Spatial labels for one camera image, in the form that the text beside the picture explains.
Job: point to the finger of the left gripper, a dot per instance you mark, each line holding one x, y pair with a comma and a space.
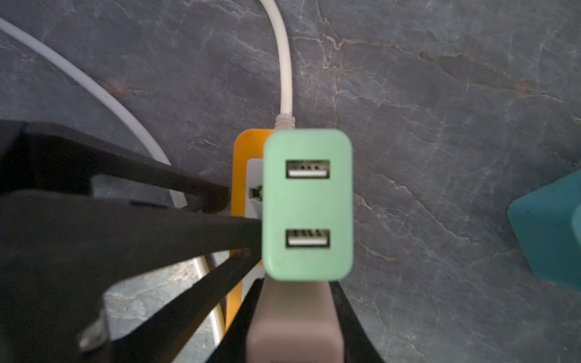
60, 253
51, 157

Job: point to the teal power strip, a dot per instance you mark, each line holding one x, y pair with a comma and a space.
546, 224

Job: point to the orange power strip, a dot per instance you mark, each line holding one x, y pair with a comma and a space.
247, 169

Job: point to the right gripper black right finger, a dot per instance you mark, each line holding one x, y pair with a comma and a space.
357, 346

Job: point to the pink plug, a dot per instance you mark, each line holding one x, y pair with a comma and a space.
295, 322

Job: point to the green plug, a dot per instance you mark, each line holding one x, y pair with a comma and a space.
307, 224

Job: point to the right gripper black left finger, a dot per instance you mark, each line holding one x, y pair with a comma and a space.
232, 349

